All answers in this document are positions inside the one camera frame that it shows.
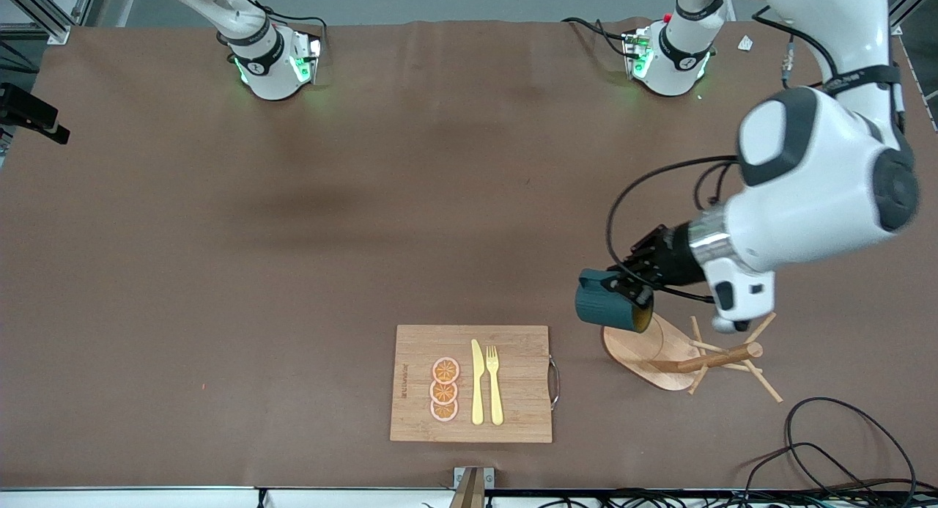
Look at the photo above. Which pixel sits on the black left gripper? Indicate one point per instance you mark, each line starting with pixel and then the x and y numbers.
pixel 673 260

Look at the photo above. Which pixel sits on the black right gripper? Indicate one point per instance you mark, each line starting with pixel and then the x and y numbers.
pixel 27 105

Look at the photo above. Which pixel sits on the teal cup yellow inside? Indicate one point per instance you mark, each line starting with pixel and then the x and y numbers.
pixel 604 310

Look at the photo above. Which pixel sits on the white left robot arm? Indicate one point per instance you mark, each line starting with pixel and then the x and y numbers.
pixel 806 185

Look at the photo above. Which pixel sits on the wooden mug tree rack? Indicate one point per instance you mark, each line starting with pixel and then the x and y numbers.
pixel 659 361

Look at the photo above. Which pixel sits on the yellow plastic fork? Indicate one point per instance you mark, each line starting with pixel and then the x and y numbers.
pixel 496 398

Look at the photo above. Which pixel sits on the yellow plastic knife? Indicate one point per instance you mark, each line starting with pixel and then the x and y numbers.
pixel 478 391

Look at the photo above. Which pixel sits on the orange slice toy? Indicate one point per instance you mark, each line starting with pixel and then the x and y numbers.
pixel 444 410
pixel 443 392
pixel 445 370

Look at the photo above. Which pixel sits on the small white paper scrap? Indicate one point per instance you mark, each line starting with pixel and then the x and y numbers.
pixel 745 43

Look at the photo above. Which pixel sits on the table cover mat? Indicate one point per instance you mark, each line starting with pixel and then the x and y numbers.
pixel 366 200

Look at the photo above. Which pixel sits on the aluminium frame profile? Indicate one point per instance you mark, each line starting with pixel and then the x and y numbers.
pixel 909 6
pixel 44 17

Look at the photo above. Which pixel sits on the metal bracket with wooden post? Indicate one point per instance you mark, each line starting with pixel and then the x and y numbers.
pixel 473 490

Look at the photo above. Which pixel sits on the white table edge rail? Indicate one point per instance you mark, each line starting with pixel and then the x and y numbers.
pixel 146 498

